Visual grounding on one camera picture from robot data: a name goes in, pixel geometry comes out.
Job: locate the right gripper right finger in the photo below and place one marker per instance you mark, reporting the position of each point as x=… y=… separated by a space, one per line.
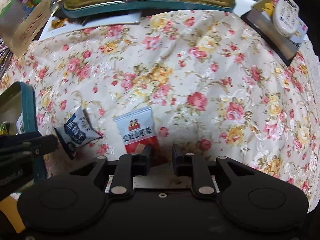
x=181 y=162

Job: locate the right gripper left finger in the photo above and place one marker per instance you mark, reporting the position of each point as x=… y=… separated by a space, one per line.
x=141 y=162

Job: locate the red white hawthorn packet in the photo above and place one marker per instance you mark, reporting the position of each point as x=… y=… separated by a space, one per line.
x=137 y=128

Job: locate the blue white raisin packet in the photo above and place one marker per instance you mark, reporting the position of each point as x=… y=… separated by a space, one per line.
x=75 y=133

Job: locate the empty gold tin tray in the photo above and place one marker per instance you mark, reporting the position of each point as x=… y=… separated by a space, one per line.
x=18 y=115

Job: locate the floral tablecloth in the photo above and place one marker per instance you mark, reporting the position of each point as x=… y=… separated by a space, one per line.
x=214 y=85

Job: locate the large kraft paper snack bag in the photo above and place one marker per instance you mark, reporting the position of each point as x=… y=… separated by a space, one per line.
x=21 y=20

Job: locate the book with duck cover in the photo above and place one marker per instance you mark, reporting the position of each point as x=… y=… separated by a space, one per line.
x=260 y=19

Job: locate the white remote control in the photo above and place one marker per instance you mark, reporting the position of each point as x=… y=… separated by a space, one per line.
x=285 y=17

